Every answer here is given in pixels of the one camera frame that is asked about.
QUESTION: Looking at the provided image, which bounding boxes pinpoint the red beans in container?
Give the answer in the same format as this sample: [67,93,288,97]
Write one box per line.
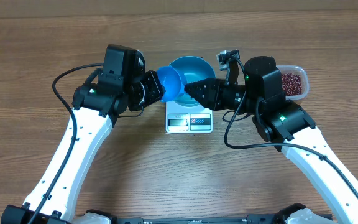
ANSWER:
[282,73,302,96]

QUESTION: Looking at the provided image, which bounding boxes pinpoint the teal metal bowl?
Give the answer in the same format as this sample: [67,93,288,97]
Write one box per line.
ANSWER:
[170,56,216,107]

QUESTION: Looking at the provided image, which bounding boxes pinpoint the blue plastic measuring scoop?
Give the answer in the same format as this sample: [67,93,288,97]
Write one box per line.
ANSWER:
[157,66,187,103]

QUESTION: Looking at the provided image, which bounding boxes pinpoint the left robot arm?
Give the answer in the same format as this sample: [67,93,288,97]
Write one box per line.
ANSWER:
[1,44,165,223]

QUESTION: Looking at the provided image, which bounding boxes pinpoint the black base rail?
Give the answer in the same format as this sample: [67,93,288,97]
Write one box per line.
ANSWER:
[73,214,334,224]

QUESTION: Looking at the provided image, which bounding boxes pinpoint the white digital kitchen scale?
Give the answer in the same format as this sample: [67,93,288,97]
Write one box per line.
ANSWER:
[165,101,213,134]

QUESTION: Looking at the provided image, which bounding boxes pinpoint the clear plastic container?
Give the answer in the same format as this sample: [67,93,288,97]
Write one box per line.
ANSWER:
[277,65,310,104]

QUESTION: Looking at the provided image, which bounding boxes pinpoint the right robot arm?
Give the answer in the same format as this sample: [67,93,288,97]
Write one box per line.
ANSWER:
[185,56,358,223]

